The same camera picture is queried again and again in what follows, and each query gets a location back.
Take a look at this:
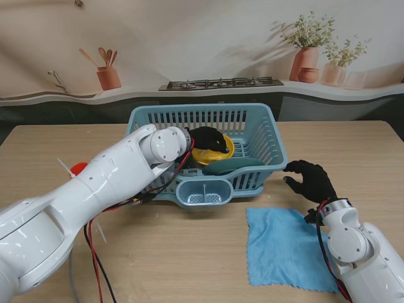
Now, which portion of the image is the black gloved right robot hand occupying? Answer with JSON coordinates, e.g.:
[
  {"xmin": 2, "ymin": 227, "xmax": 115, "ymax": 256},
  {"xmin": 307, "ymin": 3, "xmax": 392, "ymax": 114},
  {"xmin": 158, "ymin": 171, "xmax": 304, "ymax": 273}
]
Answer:
[{"xmin": 282, "ymin": 159, "xmax": 338, "ymax": 205}]

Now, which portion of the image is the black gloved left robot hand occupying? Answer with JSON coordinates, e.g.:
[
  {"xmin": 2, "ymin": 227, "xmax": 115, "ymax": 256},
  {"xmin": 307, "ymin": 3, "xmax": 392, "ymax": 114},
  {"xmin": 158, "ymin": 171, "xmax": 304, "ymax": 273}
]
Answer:
[{"xmin": 188, "ymin": 126, "xmax": 230, "ymax": 155}]

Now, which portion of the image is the yellow plastic plate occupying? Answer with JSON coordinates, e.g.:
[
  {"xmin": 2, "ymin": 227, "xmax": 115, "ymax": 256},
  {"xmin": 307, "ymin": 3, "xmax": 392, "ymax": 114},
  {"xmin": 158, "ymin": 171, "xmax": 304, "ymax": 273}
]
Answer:
[{"xmin": 191, "ymin": 134, "xmax": 235, "ymax": 165}]

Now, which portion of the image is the teal plastic plate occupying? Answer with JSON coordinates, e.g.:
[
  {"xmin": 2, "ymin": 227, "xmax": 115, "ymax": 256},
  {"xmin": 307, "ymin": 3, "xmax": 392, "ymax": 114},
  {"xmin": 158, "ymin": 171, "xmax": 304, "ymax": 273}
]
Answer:
[{"xmin": 201, "ymin": 157, "xmax": 265, "ymax": 177}]

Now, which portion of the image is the light blue plastic dish basket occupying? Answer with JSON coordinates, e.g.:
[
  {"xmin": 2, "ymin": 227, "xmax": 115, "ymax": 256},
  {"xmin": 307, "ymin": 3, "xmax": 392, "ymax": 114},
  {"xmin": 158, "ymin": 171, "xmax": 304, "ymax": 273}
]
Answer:
[{"xmin": 118, "ymin": 102, "xmax": 288, "ymax": 203}]

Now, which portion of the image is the blue cleaning cloth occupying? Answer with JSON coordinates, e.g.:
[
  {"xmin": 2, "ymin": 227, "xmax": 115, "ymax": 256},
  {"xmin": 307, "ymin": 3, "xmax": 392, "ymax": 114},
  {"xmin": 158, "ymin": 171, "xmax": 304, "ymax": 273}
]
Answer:
[{"xmin": 245, "ymin": 206, "xmax": 341, "ymax": 294}]

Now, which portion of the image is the printed kitchen backdrop banner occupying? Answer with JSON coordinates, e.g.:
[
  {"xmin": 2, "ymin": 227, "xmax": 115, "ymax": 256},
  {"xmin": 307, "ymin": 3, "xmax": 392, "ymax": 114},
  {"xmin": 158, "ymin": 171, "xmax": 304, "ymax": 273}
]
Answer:
[{"xmin": 0, "ymin": 0, "xmax": 404, "ymax": 146}]

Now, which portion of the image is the orange plastic cup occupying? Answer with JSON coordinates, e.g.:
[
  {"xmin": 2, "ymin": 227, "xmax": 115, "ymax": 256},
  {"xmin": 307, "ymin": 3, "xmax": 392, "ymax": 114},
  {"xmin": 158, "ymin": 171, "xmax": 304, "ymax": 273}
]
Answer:
[{"xmin": 69, "ymin": 161, "xmax": 91, "ymax": 178}]

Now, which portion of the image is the white zip tie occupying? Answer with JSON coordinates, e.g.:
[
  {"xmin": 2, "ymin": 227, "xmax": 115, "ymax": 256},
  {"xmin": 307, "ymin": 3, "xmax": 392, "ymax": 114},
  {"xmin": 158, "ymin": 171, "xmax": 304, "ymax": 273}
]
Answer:
[
  {"xmin": 95, "ymin": 222, "xmax": 108, "ymax": 244},
  {"xmin": 56, "ymin": 157, "xmax": 77, "ymax": 178}
]

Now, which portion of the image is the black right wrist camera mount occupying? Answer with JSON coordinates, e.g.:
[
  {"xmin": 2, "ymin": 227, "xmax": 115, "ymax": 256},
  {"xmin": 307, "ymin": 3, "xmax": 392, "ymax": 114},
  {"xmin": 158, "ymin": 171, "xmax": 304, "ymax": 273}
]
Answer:
[{"xmin": 304, "ymin": 208, "xmax": 324, "ymax": 225}]

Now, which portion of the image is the red black right arm cable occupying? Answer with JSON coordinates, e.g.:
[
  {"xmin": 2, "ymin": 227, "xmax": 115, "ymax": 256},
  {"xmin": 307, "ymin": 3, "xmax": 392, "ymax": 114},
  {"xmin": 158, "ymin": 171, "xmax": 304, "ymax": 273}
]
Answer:
[{"xmin": 315, "ymin": 201, "xmax": 353, "ymax": 303}]

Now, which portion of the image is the red black arm cable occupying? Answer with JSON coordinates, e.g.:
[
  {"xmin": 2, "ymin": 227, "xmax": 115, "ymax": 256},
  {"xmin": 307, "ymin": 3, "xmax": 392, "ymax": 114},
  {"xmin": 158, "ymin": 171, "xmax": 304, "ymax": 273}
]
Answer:
[
  {"xmin": 315, "ymin": 201, "xmax": 353, "ymax": 303},
  {"xmin": 83, "ymin": 138, "xmax": 196, "ymax": 303}
]

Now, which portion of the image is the red black left arm cable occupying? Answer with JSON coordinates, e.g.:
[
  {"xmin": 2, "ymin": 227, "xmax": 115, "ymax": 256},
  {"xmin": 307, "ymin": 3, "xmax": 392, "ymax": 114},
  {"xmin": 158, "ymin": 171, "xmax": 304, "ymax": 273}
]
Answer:
[{"xmin": 83, "ymin": 138, "xmax": 196, "ymax": 303}]

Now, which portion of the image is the grey cable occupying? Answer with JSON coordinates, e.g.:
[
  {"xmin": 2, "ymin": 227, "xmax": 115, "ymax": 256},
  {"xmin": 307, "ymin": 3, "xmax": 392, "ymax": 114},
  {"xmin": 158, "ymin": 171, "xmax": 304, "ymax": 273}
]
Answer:
[{"xmin": 68, "ymin": 252, "xmax": 81, "ymax": 303}]

